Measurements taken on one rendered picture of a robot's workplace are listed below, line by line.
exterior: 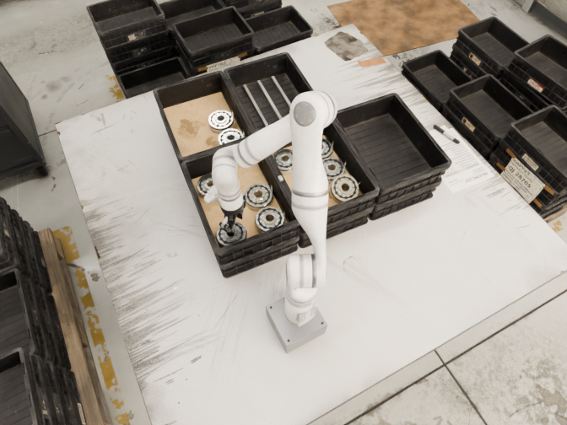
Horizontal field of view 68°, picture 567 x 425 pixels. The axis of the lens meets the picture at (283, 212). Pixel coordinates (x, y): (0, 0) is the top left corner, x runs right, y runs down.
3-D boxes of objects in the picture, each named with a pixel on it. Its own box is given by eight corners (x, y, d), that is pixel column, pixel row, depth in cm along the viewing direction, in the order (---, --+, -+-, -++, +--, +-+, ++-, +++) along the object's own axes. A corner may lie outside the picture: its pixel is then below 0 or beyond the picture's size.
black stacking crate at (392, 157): (442, 182, 161) (453, 164, 151) (375, 208, 155) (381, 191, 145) (389, 113, 180) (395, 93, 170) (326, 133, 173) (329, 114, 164)
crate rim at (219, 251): (302, 224, 140) (302, 221, 138) (217, 257, 134) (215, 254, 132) (257, 140, 159) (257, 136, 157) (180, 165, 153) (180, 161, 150)
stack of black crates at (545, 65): (564, 135, 261) (613, 76, 222) (523, 154, 253) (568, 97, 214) (515, 92, 281) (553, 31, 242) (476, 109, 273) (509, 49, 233)
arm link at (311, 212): (332, 196, 101) (292, 197, 101) (327, 294, 111) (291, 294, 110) (326, 185, 110) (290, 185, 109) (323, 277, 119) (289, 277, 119)
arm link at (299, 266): (286, 279, 107) (284, 305, 121) (323, 278, 107) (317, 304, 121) (285, 247, 112) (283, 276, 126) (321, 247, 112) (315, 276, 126)
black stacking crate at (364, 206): (374, 209, 155) (380, 191, 145) (301, 237, 148) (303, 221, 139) (326, 134, 173) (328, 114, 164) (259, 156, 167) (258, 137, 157)
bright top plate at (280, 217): (288, 227, 145) (288, 226, 145) (260, 235, 143) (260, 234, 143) (278, 203, 150) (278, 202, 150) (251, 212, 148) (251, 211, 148)
